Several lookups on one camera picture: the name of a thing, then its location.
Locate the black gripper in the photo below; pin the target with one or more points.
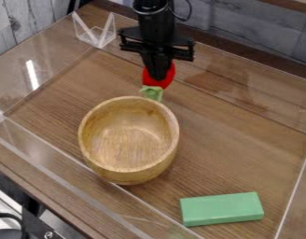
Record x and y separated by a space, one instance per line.
158 52

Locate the red plush strawberry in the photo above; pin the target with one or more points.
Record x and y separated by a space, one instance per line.
154 87

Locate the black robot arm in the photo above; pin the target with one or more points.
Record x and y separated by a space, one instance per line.
158 16

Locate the wooden bowl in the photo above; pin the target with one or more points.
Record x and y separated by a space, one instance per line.
128 138

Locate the green rectangular block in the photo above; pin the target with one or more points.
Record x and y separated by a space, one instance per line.
216 209

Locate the clear acrylic corner bracket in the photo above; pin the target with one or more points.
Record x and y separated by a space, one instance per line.
96 36

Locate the black metal clamp bracket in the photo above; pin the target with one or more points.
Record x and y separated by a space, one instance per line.
38 229

